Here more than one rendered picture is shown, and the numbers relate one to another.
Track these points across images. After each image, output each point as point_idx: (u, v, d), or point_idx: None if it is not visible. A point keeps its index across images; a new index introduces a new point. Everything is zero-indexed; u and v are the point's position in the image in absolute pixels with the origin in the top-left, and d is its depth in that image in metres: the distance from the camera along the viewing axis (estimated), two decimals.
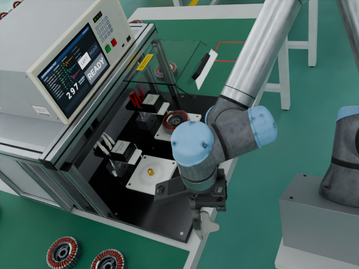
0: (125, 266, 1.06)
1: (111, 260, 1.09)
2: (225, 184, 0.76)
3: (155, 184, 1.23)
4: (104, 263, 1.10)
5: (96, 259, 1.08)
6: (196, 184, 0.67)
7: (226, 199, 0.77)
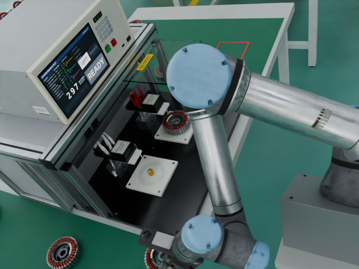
0: None
1: None
2: None
3: (155, 184, 1.23)
4: None
5: None
6: (184, 258, 0.77)
7: (193, 268, 0.89)
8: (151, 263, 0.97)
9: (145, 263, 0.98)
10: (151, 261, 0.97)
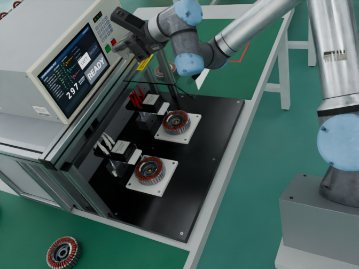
0: (163, 173, 1.22)
1: (154, 166, 1.26)
2: None
3: (155, 184, 1.23)
4: (148, 166, 1.28)
5: (142, 160, 1.27)
6: (160, 33, 0.95)
7: None
8: (140, 174, 1.23)
9: (135, 175, 1.24)
10: (140, 173, 1.23)
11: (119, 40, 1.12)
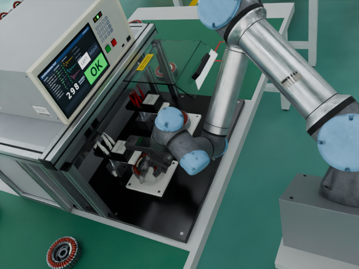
0: (160, 168, 1.20)
1: None
2: (173, 156, 1.11)
3: (155, 184, 1.23)
4: None
5: (140, 156, 1.25)
6: (158, 146, 1.01)
7: (169, 166, 1.13)
8: (137, 170, 1.21)
9: (132, 171, 1.22)
10: (137, 169, 1.21)
11: None
